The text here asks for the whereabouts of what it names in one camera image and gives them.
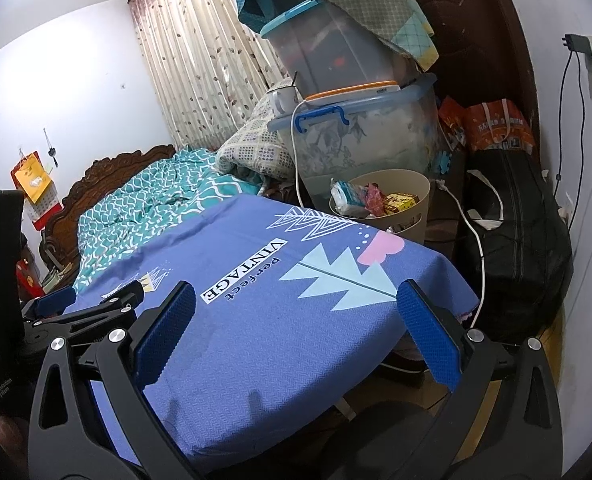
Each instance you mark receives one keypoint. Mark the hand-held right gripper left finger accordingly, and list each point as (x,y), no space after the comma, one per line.
(168,330)

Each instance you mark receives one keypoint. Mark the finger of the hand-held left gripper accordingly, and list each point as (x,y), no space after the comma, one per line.
(56,297)
(121,300)

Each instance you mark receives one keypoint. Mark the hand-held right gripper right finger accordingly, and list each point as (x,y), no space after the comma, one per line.
(428,340)

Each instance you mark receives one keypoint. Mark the beige round waste bin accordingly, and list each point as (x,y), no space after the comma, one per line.
(415,225)

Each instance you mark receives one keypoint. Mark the small yellow red box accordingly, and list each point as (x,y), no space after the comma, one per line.
(400,205)

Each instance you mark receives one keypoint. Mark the red gift box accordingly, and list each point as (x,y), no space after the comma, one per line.
(28,280)

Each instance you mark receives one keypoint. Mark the yellow paper bag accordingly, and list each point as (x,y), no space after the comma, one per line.
(31,177)

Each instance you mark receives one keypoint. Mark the teal patterned bed sheet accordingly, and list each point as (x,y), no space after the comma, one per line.
(151,200)

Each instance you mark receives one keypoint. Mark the hanging keys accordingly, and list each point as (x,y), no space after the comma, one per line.
(52,152)

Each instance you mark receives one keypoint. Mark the carved wooden headboard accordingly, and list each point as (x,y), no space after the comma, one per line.
(106,170)

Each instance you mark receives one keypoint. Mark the large black bag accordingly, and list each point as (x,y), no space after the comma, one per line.
(525,240)

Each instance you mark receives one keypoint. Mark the patterned grey pillow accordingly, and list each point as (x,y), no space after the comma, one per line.
(256,145)

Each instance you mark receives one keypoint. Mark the large clear blue-lidded storage box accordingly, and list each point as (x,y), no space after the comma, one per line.
(375,130)

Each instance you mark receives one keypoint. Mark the orange red snack bag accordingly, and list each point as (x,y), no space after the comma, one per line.
(450,120)

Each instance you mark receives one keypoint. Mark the orange shopping bag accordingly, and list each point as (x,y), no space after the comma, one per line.
(495,125)

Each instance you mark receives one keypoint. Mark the white mug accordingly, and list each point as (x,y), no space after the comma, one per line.
(283,100)

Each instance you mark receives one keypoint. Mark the orange rimmed white lid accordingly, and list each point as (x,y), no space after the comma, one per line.
(355,90)

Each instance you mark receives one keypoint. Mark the leaf patterned curtain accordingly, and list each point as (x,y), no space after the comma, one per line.
(201,50)

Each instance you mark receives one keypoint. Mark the small clear blue-lidded storage box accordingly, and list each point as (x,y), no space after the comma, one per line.
(336,50)

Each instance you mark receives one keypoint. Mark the red wall calendar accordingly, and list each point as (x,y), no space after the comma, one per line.
(43,215)

